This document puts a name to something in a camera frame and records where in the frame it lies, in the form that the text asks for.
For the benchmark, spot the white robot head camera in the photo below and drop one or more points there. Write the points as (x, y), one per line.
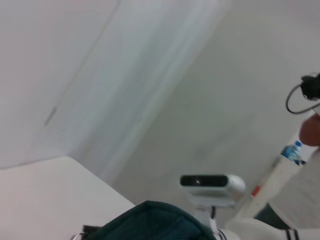
(212, 185)

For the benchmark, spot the white pole with blue label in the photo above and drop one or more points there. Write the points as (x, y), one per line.
(275, 175)

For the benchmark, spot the blurred skin-toned person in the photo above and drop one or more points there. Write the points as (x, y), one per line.
(311, 130)

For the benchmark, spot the white head camera neck mount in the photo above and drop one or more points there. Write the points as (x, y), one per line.
(202, 215)

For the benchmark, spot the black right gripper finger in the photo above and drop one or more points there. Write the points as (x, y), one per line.
(91, 229)

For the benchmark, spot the dark teal insulated lunch bag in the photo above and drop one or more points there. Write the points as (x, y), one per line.
(150, 222)

